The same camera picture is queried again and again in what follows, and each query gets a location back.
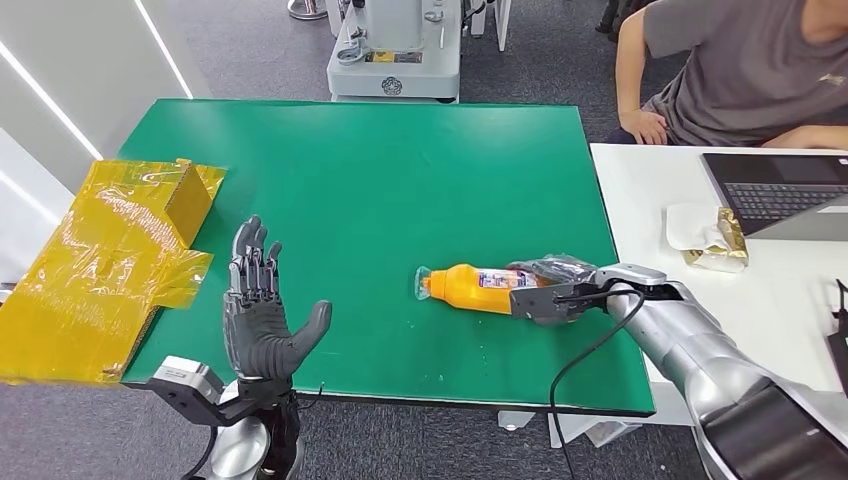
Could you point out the dark grey laptop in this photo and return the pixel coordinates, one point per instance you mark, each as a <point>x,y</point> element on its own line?
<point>775,192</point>

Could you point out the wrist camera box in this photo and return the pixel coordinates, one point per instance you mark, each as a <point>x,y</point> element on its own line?
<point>540,305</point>
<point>189,381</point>

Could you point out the person in grey shirt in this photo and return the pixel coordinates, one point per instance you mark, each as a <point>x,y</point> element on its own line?
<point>742,73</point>

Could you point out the white desk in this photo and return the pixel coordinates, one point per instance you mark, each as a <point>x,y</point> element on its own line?
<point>715,318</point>

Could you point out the yellow taped cardboard box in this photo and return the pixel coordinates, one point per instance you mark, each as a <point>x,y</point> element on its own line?
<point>99,278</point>

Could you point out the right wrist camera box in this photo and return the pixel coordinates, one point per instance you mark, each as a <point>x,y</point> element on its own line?
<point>540,305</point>

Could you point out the grey white robot stand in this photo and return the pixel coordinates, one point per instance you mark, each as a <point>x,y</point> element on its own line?
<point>394,66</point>

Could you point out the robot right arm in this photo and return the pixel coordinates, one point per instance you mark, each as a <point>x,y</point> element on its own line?
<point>702,358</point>

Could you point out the white furniture legs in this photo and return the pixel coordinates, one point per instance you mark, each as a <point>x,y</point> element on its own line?
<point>500,20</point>

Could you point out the white paper napkin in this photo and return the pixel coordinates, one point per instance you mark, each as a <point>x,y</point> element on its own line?
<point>682,225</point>

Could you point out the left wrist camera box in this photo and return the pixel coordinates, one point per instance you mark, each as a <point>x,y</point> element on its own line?
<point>189,381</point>

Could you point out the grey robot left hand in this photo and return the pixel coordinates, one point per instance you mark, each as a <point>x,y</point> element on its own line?
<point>262,331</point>

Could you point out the chrome round stand base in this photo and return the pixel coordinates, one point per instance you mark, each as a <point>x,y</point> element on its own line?
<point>306,8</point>

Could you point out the gold foil wrapper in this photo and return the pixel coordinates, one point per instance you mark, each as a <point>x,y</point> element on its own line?
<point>725,248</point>

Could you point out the green top table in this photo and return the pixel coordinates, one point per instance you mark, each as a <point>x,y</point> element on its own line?
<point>397,199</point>

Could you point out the black device at desk edge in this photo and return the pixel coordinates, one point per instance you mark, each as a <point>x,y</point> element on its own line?
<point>840,344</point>

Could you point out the orange bottle with clear cap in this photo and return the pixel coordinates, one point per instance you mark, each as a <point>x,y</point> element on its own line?
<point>464,288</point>

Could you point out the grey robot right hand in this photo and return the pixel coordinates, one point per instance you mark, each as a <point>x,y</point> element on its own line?
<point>556,268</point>

